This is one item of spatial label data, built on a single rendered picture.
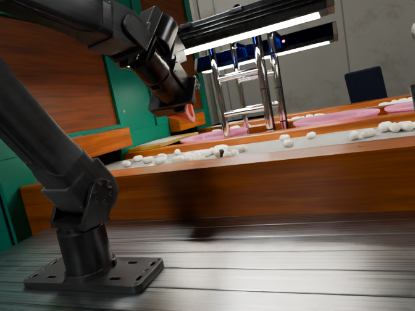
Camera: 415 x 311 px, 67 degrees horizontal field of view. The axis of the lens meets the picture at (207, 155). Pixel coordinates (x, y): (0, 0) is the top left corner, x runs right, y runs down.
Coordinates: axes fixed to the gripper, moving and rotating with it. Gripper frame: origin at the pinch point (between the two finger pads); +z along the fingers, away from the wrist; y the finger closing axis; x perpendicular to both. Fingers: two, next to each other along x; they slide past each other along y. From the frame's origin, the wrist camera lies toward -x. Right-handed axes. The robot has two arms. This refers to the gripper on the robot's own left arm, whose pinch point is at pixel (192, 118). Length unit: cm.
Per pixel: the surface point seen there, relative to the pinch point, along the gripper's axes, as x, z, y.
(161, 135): -34, 50, 47
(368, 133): -2.0, 18.6, -35.1
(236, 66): -51, 36, 7
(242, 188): 17.6, 0.1, -12.8
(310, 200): 19.8, 2.0, -24.2
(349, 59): -193, 194, -38
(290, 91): -177, 203, 19
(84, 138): -5.1, 6.7, 40.8
